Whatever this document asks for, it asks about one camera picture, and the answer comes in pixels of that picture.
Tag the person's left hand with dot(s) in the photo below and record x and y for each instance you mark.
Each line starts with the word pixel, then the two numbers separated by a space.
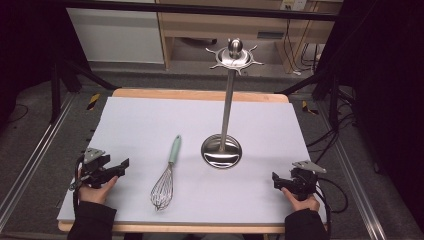
pixel 96 191

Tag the white table mat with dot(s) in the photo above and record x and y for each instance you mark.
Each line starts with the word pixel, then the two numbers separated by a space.
pixel 200 166

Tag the wooden table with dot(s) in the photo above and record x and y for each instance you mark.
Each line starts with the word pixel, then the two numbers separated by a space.
pixel 200 95

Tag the wooden desk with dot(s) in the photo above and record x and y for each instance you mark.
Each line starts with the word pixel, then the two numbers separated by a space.
pixel 233 23

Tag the white cabinet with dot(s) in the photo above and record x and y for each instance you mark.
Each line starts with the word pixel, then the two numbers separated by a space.
pixel 116 33

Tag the black metal frame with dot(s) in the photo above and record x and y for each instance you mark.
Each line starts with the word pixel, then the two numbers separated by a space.
pixel 200 10

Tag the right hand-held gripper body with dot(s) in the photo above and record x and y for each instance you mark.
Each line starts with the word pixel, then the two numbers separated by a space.
pixel 305 180

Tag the aluminium floor rail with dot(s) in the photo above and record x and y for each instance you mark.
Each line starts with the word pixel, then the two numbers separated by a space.
pixel 353 176
pixel 36 150

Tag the person's right hand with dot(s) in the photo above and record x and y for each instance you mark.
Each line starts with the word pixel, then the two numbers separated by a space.
pixel 304 201

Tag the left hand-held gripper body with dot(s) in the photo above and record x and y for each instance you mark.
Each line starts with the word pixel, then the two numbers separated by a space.
pixel 95 166

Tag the steel utensil stand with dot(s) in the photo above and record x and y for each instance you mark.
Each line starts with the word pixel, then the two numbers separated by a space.
pixel 226 110

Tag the yellow black hazard tape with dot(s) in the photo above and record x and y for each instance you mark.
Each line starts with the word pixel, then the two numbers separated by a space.
pixel 93 101
pixel 308 108

